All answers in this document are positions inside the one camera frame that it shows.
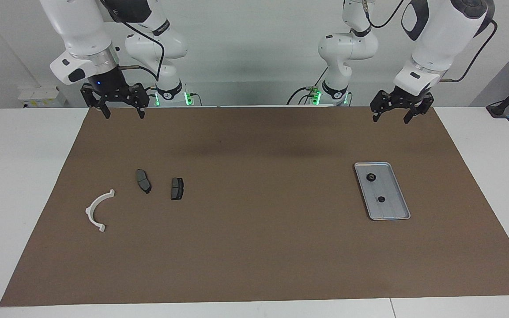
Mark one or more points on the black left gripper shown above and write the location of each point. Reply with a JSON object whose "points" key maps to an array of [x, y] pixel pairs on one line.
{"points": [[404, 100]]}

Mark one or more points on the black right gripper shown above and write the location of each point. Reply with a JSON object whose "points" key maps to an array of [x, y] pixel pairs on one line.
{"points": [[113, 90]]}

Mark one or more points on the large black bearing gear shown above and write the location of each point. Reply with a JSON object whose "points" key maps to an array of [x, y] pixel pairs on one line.
{"points": [[371, 177]]}

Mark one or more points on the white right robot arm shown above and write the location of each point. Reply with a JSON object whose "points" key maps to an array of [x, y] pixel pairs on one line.
{"points": [[73, 26]]}

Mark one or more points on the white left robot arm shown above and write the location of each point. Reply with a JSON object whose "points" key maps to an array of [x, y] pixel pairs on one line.
{"points": [[444, 35]]}

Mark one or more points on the silver metal tray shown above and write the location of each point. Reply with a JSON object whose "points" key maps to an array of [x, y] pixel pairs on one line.
{"points": [[393, 207]]}

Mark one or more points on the curved dark grey brake pad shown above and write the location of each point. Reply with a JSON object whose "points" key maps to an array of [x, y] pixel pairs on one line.
{"points": [[143, 180]]}

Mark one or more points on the white power strip box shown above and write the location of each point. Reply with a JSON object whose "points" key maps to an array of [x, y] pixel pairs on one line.
{"points": [[42, 97]]}

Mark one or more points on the rectangular dark grey brake pad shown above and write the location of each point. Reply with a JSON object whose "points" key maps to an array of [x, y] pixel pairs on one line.
{"points": [[177, 188]]}

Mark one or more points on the brown table mat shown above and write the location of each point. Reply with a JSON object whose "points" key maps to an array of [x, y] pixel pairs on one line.
{"points": [[254, 247]]}

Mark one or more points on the white curved plastic bracket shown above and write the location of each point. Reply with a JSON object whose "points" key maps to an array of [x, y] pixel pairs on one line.
{"points": [[92, 211]]}

